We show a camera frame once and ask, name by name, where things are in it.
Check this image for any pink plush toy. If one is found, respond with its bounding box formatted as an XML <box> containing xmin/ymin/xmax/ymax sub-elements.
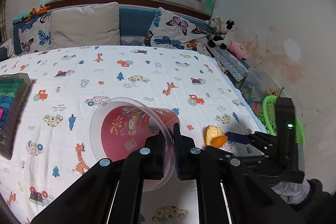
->
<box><xmin>229</xmin><ymin>40</ymin><xmax>251</xmax><ymax>60</ymax></box>

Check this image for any beige pillow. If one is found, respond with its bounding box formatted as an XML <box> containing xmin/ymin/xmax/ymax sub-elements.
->
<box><xmin>50</xmin><ymin>2</ymin><xmax>121</xmax><ymax>50</ymax></box>

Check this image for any butterfly print pillow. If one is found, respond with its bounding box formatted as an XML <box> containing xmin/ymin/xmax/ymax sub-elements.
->
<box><xmin>144</xmin><ymin>7</ymin><xmax>210</xmax><ymax>52</ymax></box>
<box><xmin>19</xmin><ymin>12</ymin><xmax>52</xmax><ymax>53</ymax></box>

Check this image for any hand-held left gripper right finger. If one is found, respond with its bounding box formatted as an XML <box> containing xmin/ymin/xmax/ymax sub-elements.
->
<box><xmin>173</xmin><ymin>122</ymin><xmax>306</xmax><ymax>224</ymax></box>

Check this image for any green plastic basket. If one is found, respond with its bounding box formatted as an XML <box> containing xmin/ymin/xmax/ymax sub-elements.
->
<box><xmin>262</xmin><ymin>94</ymin><xmax>305</xmax><ymax>147</ymax></box>

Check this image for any person's right forearm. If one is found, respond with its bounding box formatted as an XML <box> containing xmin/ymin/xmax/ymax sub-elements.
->
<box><xmin>289</xmin><ymin>178</ymin><xmax>336</xmax><ymax>224</ymax></box>

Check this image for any grey husky plush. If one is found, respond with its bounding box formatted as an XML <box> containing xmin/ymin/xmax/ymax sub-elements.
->
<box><xmin>205</xmin><ymin>17</ymin><xmax>223</xmax><ymax>35</ymax></box>

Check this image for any orange plush toy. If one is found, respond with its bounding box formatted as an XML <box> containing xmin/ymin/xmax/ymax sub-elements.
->
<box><xmin>29</xmin><ymin>4</ymin><xmax>51</xmax><ymax>16</ymax></box>

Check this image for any case of coloured markers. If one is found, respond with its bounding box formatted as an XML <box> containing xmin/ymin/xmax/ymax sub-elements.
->
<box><xmin>0</xmin><ymin>72</ymin><xmax>31</xmax><ymax>160</ymax></box>

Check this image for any teal plush toy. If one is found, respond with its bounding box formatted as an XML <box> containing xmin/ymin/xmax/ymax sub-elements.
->
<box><xmin>13</xmin><ymin>13</ymin><xmax>31</xmax><ymax>24</ymax></box>

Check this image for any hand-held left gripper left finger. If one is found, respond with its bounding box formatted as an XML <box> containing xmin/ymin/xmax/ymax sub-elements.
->
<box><xmin>31</xmin><ymin>132</ymin><xmax>168</xmax><ymax>224</ymax></box>

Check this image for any black white cow plush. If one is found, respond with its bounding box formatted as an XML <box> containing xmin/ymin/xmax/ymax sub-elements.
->
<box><xmin>209</xmin><ymin>20</ymin><xmax>237</xmax><ymax>50</ymax></box>

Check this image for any blue upholstered headboard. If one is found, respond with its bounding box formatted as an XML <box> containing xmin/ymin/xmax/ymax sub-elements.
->
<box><xmin>0</xmin><ymin>5</ymin><xmax>213</xmax><ymax>56</ymax></box>

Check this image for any person's right hand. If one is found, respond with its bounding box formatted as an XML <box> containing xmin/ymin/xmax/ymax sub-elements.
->
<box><xmin>272</xmin><ymin>178</ymin><xmax>311</xmax><ymax>205</ymax></box>

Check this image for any red printed plastic cup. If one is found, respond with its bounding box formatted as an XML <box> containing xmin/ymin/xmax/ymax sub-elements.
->
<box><xmin>89</xmin><ymin>97</ymin><xmax>181</xmax><ymax>192</ymax></box>

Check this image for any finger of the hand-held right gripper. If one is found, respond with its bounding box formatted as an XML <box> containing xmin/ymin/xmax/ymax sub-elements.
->
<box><xmin>225</xmin><ymin>131</ymin><xmax>276</xmax><ymax>156</ymax></box>

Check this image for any grey patterned folded mat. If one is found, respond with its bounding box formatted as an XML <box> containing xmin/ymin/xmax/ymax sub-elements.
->
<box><xmin>206</xmin><ymin>46</ymin><xmax>250</xmax><ymax>82</ymax></box>

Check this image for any clear toy storage box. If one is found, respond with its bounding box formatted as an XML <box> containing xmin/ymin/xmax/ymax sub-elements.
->
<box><xmin>240</xmin><ymin>69</ymin><xmax>282</xmax><ymax>119</ymax></box>

